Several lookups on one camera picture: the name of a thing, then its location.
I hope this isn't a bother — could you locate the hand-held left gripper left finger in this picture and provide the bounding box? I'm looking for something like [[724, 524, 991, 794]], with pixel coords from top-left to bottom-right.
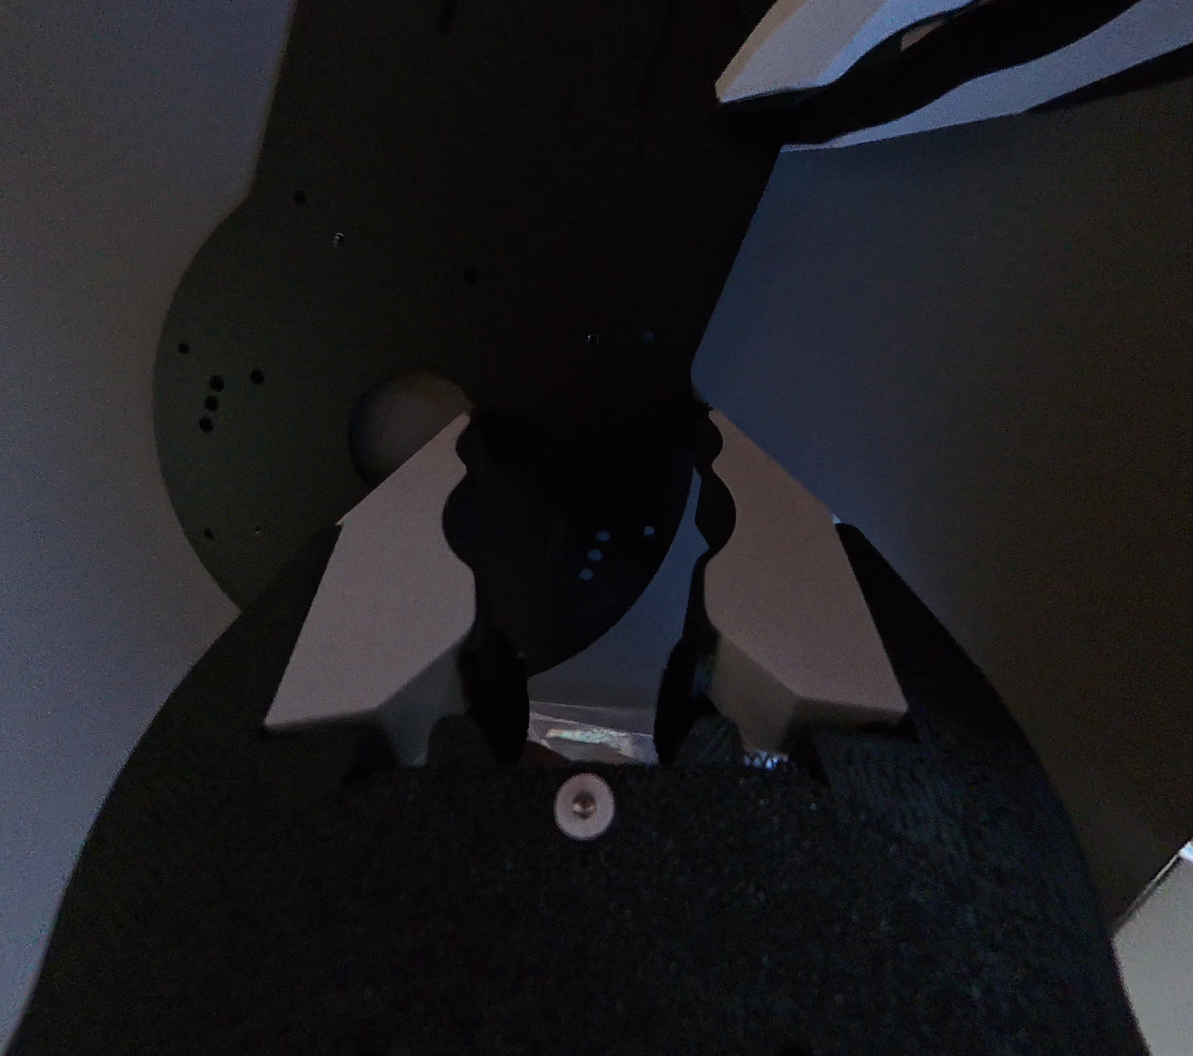
[[263, 411, 529, 768]]

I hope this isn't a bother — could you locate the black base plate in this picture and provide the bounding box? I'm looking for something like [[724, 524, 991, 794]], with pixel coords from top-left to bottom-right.
[[151, 0, 895, 685]]

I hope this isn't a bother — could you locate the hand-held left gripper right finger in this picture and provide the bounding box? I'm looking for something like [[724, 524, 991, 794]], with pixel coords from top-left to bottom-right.
[[654, 408, 912, 767]]

